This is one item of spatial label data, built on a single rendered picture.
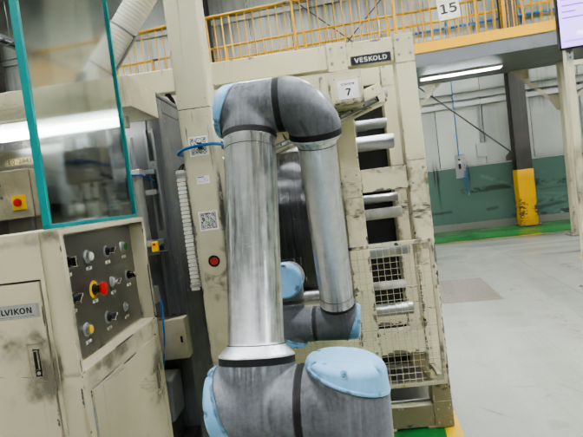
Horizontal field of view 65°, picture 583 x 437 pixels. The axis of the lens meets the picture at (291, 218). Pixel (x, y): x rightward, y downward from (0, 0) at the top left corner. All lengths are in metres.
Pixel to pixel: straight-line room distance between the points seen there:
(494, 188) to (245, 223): 10.44
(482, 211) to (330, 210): 10.20
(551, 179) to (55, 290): 10.92
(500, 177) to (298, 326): 10.21
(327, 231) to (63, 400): 0.80
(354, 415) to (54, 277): 0.81
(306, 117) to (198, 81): 0.96
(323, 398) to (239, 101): 0.60
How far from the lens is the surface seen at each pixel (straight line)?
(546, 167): 11.53
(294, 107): 0.96
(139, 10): 2.35
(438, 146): 11.12
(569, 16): 5.43
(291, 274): 1.19
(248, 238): 0.90
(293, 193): 1.60
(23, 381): 1.40
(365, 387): 0.84
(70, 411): 1.38
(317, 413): 0.86
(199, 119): 1.84
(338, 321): 1.18
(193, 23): 1.94
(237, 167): 0.94
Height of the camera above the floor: 1.28
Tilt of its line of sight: 3 degrees down
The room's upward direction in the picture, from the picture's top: 7 degrees counter-clockwise
